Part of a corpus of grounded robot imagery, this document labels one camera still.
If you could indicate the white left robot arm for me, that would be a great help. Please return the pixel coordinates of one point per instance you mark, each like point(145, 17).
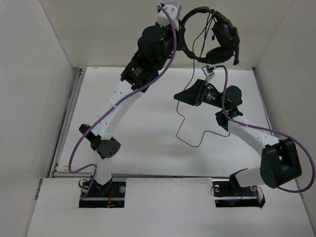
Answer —
point(156, 50)

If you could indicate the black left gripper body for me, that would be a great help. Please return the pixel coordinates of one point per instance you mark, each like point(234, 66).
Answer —
point(169, 38)

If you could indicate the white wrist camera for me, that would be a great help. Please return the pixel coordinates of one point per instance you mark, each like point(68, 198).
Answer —
point(169, 12)
point(208, 71)

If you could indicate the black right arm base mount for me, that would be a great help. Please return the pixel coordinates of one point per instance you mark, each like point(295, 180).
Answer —
point(225, 196)

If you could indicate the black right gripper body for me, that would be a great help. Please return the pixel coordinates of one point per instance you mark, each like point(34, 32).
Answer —
point(211, 96)

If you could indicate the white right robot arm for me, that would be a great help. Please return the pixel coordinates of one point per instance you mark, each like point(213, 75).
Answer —
point(279, 159)

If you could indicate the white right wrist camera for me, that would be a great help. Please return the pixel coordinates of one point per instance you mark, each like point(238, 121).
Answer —
point(208, 71)

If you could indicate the white front cover board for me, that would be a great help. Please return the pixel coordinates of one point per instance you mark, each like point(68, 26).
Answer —
point(165, 207)

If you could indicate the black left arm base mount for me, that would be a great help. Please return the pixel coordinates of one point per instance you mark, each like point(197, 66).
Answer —
point(111, 195)

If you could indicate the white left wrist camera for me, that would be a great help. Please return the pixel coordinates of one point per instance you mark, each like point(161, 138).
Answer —
point(169, 12)

